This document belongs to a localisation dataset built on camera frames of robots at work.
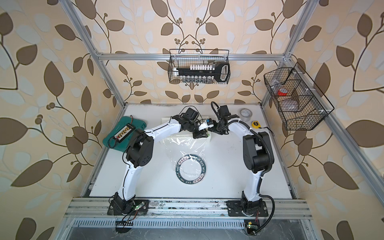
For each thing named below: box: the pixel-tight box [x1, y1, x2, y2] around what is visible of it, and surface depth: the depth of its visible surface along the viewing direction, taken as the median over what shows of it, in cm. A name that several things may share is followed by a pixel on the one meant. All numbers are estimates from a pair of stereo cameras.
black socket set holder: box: [173, 62, 231, 83], surface depth 86 cm
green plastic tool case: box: [103, 116, 147, 152], surface depth 98 cm
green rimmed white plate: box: [175, 153, 207, 184], surface depth 88 cm
